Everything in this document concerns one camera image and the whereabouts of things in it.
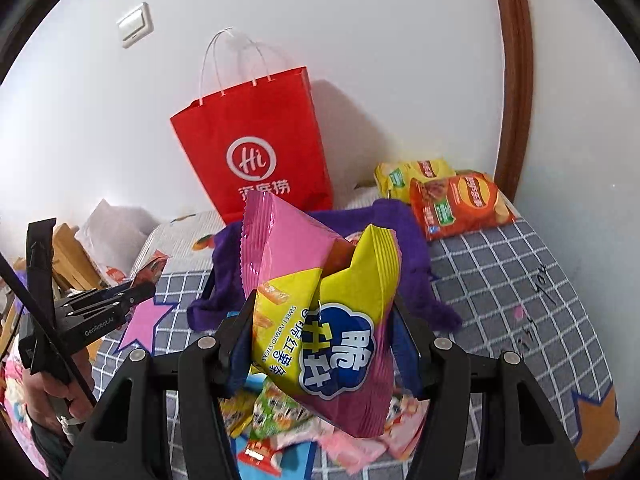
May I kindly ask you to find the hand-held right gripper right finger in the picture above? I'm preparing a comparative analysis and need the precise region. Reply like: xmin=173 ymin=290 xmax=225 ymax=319
xmin=389 ymin=296 xmax=586 ymax=480

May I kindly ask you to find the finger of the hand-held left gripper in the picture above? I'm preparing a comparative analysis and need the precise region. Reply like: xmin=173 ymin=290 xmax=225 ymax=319
xmin=55 ymin=281 xmax=157 ymax=328

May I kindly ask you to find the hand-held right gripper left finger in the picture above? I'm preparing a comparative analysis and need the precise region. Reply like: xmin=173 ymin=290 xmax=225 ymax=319
xmin=62 ymin=294 xmax=260 ymax=480

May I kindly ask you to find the pink cartoon face packet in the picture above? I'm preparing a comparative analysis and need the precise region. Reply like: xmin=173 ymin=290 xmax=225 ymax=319
xmin=382 ymin=394 xmax=428 ymax=456

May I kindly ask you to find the green snack packet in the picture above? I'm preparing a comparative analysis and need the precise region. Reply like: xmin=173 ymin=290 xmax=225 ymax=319
xmin=249 ymin=382 xmax=313 ymax=438

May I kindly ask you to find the pink yellow potato stick packet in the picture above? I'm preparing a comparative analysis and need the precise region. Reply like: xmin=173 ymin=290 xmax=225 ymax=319
xmin=239 ymin=189 xmax=403 ymax=438

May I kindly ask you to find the person's left hand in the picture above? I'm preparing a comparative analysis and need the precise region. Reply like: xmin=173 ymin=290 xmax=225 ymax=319
xmin=24 ymin=355 xmax=97 ymax=435

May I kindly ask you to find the red snack packet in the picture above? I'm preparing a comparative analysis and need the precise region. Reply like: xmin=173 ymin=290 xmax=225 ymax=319
xmin=131 ymin=254 xmax=169 ymax=287

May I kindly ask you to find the yellow snack packet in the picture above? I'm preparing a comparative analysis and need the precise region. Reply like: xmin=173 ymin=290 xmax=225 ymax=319
xmin=219 ymin=392 xmax=262 ymax=437

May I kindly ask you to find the white plastic bag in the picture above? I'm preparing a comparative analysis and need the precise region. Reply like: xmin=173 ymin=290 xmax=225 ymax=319
xmin=75 ymin=199 xmax=167 ymax=283

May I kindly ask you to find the pink printed cloth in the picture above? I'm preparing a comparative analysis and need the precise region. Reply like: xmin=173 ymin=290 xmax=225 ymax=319
xmin=0 ymin=357 xmax=36 ymax=466

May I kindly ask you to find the pale pink thin packet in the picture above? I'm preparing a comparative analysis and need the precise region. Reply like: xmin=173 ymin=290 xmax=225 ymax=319
xmin=317 ymin=417 xmax=386 ymax=473

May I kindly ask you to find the blue tissue pack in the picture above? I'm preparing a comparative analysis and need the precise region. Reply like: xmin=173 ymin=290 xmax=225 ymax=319
xmin=234 ymin=437 xmax=323 ymax=480

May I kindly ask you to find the purple towel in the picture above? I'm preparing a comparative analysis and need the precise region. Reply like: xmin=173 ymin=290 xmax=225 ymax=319
xmin=187 ymin=197 xmax=463 ymax=333

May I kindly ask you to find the orange chip bag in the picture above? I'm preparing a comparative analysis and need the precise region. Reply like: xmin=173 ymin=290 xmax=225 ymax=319
xmin=409 ymin=174 xmax=517 ymax=242

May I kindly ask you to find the yellow chip bag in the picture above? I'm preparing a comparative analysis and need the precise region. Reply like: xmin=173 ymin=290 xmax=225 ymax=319
xmin=374 ymin=158 xmax=457 ymax=200

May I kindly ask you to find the red paper bag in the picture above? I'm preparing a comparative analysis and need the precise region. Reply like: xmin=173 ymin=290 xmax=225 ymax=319
xmin=169 ymin=27 xmax=335 ymax=226

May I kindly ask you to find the black cable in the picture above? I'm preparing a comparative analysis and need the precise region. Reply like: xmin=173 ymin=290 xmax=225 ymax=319
xmin=0 ymin=252 xmax=97 ymax=407

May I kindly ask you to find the white wall switch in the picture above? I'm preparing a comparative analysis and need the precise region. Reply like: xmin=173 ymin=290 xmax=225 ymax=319
xmin=116 ymin=1 xmax=155 ymax=50

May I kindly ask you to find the brown wooden door frame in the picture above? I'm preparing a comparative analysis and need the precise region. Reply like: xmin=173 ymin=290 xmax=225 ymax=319
xmin=487 ymin=0 xmax=534 ymax=202

